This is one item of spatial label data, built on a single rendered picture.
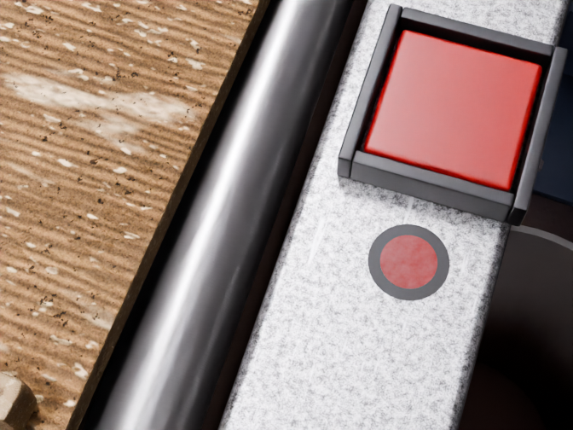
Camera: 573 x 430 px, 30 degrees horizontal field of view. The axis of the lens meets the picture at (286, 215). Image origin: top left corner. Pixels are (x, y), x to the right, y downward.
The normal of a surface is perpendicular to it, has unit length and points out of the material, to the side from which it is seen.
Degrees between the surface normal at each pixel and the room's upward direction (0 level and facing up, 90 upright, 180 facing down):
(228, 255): 31
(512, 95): 0
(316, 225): 0
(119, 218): 0
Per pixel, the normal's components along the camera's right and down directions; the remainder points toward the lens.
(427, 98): -0.01, -0.40
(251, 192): 0.48, -0.19
